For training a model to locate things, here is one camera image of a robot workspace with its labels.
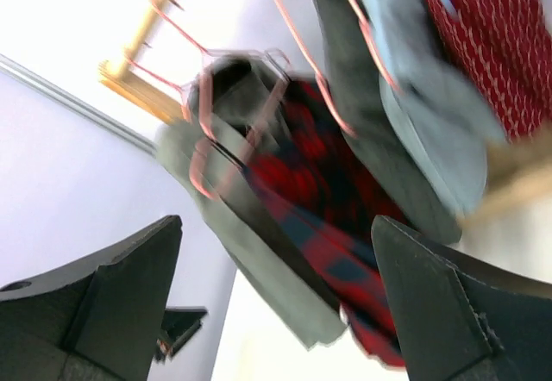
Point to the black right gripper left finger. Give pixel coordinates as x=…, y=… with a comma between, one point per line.
x=96, y=318

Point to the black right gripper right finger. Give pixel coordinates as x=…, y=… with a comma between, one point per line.
x=458, y=317

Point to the aluminium corner profile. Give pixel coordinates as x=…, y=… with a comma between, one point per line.
x=74, y=104

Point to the red dotted skirt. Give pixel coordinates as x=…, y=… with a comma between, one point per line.
x=504, y=48

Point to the grey pleated skirt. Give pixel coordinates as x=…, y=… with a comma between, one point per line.
x=212, y=175

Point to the pink wire hanger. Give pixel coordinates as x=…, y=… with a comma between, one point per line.
x=195, y=33
x=205, y=116
x=371, y=46

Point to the dark grey dotted skirt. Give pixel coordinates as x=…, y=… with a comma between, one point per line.
x=354, y=83

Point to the red plaid skirt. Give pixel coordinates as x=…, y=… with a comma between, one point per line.
x=325, y=200

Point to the wooden clothes rack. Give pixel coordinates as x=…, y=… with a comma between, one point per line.
x=522, y=171

